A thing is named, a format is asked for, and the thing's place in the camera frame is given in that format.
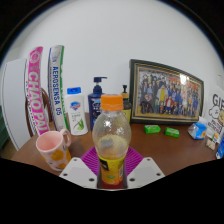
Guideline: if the white paper gift bag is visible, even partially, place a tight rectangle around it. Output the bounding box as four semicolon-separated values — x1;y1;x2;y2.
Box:
203;84;224;135

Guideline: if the blue tissue pack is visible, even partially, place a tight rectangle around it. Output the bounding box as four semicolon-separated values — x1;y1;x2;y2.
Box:
187;122;208;140

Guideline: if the small snack packet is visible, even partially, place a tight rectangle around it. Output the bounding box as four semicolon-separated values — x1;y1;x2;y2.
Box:
205;136;218;151

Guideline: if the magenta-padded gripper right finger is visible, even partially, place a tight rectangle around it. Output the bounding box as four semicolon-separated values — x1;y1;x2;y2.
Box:
124;146;166;188

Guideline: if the dark blue pump bottle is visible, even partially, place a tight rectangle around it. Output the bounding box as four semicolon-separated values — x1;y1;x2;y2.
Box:
87;76;108;131

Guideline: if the white and blue shuttlecock tube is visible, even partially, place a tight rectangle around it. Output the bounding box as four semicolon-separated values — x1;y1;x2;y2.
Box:
47;44;70;132

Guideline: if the pink cup with yellow print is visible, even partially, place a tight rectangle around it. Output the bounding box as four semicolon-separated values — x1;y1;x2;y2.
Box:
35;128;73;172

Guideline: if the white door panel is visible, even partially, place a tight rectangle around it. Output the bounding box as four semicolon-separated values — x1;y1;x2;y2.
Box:
0;58;30;152

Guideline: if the framed group photo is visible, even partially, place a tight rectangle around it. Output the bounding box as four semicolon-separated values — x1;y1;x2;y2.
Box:
128;58;205;126

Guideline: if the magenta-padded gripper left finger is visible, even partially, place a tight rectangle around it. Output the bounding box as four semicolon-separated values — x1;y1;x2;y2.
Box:
59;147;102;189

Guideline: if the white bottle with blue cap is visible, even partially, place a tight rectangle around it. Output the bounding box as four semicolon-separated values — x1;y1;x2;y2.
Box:
64;86;89;136

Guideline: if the orange juice bottle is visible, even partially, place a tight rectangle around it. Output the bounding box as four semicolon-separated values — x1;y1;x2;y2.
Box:
91;93;132;187

